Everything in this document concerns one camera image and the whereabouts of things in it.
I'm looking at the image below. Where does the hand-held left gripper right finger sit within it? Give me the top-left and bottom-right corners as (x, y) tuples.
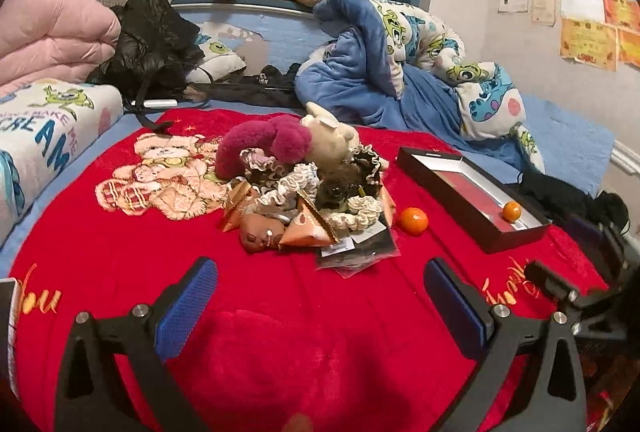
(424, 257), (588, 432)

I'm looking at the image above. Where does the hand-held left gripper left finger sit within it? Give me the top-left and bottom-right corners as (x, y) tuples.
(54, 256), (219, 432)

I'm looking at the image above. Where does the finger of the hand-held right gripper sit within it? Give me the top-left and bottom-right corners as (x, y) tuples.
(524, 259), (577, 309)

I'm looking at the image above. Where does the black box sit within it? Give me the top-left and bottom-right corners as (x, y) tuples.
(397, 146), (552, 255)

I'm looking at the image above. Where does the white ruffled scrunchie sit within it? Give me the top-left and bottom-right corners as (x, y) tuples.
(260, 162), (321, 213)

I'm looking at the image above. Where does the black cloth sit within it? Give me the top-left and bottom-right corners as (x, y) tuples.
(517, 169), (631, 233)

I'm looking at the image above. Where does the red bear print blanket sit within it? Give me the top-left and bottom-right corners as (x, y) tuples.
(7, 107), (608, 432)

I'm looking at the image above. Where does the small brown plush toy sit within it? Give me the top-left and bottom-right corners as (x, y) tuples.
(240, 212), (286, 254)

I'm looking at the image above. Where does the orange pyramid packet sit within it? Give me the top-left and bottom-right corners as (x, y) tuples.
(222, 184), (261, 233)
(280, 202), (338, 249)

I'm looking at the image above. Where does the clear plastic packet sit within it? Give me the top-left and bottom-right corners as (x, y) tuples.
(315, 217), (401, 280)

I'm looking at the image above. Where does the cream ruffled scrunchie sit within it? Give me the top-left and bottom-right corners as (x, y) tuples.
(320, 194), (383, 235)

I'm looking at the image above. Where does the pink frilled scrunchie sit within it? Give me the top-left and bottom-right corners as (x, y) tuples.
(240, 149), (281, 174)

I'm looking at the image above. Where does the dark brown fuzzy scrunchie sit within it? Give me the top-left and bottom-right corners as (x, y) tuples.
(320, 164), (383, 208)

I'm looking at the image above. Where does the black and white frilled scrunchie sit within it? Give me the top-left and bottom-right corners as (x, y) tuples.
(350, 144), (390, 185)

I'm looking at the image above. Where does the magenta plush toy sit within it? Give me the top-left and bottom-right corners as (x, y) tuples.
(215, 116), (312, 180)

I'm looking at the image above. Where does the beige plush toy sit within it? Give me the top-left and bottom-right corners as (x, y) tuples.
(300, 102), (361, 168)

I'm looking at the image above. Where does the white cartoon print pillow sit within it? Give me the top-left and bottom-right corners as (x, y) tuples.
(0, 79), (125, 243)

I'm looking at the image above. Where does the black clothing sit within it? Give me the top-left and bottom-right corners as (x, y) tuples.
(187, 64), (306, 109)

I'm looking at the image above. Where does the monster print pillow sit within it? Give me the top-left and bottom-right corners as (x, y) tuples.
(187, 22), (248, 83)

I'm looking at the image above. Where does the blue monster print quilt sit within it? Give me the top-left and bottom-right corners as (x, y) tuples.
(295, 0), (546, 173)

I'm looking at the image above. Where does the black puffer jacket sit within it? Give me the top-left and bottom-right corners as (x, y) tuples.
(86, 0), (206, 100)

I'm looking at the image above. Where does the blue bed headboard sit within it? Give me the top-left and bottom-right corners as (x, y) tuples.
(170, 0), (341, 78)

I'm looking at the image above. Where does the pink quilt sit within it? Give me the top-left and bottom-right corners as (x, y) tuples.
(0, 0), (123, 85)

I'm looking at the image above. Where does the black strap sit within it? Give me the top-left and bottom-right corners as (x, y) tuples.
(122, 79), (176, 133)

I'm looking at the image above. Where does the row of wall certificates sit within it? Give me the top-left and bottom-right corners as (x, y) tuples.
(497, 0), (640, 73)

